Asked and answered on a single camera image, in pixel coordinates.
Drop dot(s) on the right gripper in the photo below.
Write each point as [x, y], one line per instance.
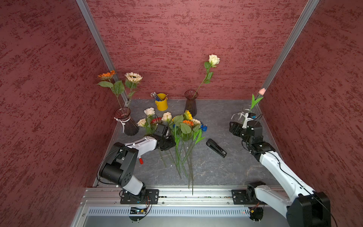
[236, 126]

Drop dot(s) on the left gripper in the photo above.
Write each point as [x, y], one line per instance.
[172, 143]

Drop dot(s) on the white rose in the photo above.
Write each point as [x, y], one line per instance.
[167, 117]
[149, 111]

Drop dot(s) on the pink tulip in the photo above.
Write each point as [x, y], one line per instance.
[256, 99]

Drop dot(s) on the cream gerbera flower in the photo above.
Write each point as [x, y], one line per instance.
[132, 81]

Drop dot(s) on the orange gerbera flower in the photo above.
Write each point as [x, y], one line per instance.
[117, 87]

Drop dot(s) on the cream rose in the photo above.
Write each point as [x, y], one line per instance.
[213, 61]
[142, 122]

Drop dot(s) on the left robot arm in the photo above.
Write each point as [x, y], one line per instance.
[118, 167]

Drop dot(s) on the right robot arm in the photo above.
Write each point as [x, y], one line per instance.
[302, 206]

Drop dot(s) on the clear glass vase with ribbon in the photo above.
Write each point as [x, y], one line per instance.
[240, 116]

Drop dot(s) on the red gerbera flower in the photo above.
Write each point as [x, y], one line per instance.
[156, 121]

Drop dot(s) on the white rose top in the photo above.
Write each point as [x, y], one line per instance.
[149, 111]

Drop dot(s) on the yellow pen cup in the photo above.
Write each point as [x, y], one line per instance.
[162, 104]

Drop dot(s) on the black stapler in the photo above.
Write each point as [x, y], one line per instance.
[215, 147]

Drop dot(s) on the pens in cup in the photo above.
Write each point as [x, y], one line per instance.
[155, 96]

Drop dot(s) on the left dark glass vase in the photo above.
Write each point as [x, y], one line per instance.
[123, 116]

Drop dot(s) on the middle dark ribbed vase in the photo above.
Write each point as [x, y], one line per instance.
[191, 96]

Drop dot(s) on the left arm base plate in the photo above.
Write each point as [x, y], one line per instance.
[146, 196]

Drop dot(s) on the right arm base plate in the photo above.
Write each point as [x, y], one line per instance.
[243, 197]

